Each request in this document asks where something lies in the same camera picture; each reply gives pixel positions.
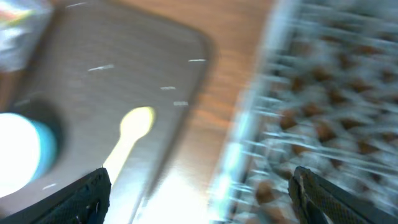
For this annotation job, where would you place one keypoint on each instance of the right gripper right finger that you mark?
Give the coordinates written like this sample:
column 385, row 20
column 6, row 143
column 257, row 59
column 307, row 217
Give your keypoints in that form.
column 317, row 200

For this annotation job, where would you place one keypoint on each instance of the dark brown serving tray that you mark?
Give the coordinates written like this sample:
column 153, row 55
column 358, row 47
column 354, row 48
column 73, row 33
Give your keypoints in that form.
column 98, row 60

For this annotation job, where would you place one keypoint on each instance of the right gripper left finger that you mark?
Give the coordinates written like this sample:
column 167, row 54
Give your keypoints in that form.
column 85, row 201

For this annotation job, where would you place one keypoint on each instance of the grey dishwasher rack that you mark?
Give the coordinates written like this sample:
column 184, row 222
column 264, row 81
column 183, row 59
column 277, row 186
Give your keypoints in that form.
column 324, row 97

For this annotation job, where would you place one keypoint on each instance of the light blue rice bowl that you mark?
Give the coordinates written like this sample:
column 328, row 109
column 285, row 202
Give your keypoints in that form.
column 28, row 150

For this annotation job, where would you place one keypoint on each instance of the clear plastic bin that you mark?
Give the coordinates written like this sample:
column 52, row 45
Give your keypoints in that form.
column 22, row 24

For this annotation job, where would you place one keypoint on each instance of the yellow plastic spoon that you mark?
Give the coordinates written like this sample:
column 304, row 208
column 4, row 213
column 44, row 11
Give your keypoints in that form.
column 133, row 126

